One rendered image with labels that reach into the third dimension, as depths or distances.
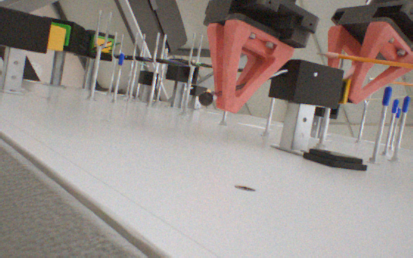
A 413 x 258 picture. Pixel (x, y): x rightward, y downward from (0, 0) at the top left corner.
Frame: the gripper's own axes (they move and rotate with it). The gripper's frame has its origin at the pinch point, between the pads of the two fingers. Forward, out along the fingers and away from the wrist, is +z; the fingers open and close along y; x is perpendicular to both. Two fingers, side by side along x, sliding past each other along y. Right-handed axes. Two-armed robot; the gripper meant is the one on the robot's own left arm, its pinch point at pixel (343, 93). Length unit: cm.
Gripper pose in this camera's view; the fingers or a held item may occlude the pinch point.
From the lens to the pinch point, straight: 49.9
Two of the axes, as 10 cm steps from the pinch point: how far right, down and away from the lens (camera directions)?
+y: -4.5, -1.3, 8.8
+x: -7.2, -5.4, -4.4
